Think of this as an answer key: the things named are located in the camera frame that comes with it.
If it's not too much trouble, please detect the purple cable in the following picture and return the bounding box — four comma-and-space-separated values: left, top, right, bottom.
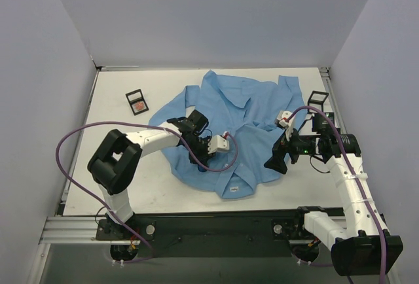
284, 105, 392, 284
56, 122, 239, 264

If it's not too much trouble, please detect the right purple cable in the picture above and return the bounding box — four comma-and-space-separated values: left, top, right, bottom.
284, 105, 392, 284

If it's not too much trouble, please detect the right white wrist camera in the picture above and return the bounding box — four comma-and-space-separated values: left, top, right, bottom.
274, 111, 295, 141

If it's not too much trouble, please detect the aluminium front rail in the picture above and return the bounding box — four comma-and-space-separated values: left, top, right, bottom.
39, 217, 97, 244

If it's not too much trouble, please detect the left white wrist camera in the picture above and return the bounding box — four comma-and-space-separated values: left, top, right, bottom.
208, 135, 230, 154

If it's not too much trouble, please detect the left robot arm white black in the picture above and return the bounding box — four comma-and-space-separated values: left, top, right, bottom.
87, 110, 215, 239

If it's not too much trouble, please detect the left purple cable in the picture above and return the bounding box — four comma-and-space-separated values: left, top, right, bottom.
56, 122, 239, 264

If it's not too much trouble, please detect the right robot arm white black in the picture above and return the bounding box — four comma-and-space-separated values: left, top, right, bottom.
264, 108, 403, 283

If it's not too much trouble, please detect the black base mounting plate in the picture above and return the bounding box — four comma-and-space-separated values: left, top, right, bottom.
96, 210, 320, 261

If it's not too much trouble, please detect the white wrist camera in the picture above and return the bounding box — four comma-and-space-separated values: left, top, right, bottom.
274, 111, 295, 141
208, 135, 230, 154

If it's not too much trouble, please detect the blue button-up shirt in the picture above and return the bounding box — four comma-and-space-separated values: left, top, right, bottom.
149, 71, 304, 199

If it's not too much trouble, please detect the left black rectangular frame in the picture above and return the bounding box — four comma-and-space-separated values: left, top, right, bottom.
125, 89, 149, 116

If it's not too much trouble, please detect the red maple leaf brooch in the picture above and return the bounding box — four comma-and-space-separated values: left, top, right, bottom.
136, 101, 145, 111

